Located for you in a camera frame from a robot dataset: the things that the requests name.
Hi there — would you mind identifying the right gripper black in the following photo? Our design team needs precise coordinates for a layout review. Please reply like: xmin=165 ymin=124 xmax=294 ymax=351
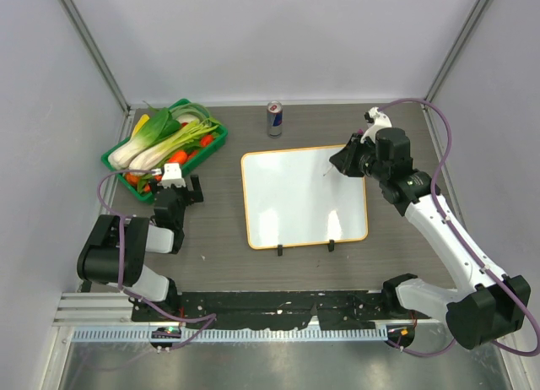
xmin=331 ymin=133 xmax=390 ymax=182

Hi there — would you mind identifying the whiteboard with orange frame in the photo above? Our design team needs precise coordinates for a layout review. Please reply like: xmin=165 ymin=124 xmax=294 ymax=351
xmin=240 ymin=144 xmax=369 ymax=250

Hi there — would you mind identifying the white marker with magenta cap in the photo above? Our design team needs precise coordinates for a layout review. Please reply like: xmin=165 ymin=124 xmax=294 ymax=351
xmin=323 ymin=165 xmax=334 ymax=177

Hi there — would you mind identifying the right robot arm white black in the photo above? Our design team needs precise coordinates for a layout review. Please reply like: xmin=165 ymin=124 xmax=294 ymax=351
xmin=329 ymin=127 xmax=531 ymax=349

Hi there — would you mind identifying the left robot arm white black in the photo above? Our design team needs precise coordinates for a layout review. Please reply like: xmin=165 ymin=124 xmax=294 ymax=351
xmin=77 ymin=175 xmax=203 ymax=322

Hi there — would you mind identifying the orange carrot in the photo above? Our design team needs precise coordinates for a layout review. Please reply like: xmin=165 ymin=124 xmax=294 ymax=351
xmin=167 ymin=150 xmax=188 ymax=165

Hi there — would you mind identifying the bok choy right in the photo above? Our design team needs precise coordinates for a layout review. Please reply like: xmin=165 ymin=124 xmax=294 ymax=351
xmin=127 ymin=117 xmax=221 ymax=173

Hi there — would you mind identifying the bok choy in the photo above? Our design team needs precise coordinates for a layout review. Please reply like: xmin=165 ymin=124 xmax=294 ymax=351
xmin=127 ymin=117 xmax=221 ymax=173
xmin=108 ymin=108 xmax=181 ymax=170

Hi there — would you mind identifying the green plastic basket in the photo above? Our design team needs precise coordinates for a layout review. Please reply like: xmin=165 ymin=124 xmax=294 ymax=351
xmin=101 ymin=99 xmax=228 ymax=203

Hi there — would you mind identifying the red tomato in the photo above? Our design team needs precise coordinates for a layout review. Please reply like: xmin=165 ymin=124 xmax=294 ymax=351
xmin=199 ymin=134 xmax=214 ymax=148

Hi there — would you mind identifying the bok choy left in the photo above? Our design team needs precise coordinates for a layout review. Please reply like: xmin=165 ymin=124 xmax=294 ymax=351
xmin=108 ymin=108 xmax=181 ymax=170

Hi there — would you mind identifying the yellow vegetable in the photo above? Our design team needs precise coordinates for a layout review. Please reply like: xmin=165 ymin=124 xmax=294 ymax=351
xmin=131 ymin=114 xmax=150 ymax=137

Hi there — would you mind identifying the silver blue drink can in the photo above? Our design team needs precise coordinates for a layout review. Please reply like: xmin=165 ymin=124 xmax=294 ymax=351
xmin=267 ymin=101 xmax=283 ymax=138

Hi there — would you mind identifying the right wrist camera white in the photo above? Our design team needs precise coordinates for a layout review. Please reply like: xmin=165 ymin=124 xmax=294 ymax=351
xmin=360 ymin=106 xmax=392 ymax=144

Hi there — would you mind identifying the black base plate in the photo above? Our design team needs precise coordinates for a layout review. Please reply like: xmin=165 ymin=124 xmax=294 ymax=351
xmin=158 ymin=290 xmax=426 ymax=331

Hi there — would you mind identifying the aluminium rail left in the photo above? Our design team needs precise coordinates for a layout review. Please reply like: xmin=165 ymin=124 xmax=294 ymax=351
xmin=53 ymin=293 xmax=132 ymax=327

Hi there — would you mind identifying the white slotted cable duct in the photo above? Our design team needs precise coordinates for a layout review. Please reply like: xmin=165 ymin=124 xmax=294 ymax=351
xmin=72 ymin=325 xmax=387 ymax=344

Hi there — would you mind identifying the aluminium frame post left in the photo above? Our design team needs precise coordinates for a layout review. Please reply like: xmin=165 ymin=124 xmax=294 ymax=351
xmin=57 ymin=0 xmax=131 ymax=114

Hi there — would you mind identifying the aluminium frame post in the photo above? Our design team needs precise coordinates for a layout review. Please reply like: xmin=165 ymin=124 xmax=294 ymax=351
xmin=423 ymin=0 xmax=503 ymax=107
xmin=57 ymin=0 xmax=131 ymax=114

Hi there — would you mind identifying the aluminium frame post right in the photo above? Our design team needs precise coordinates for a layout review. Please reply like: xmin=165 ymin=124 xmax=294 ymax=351
xmin=423 ymin=0 xmax=503 ymax=107

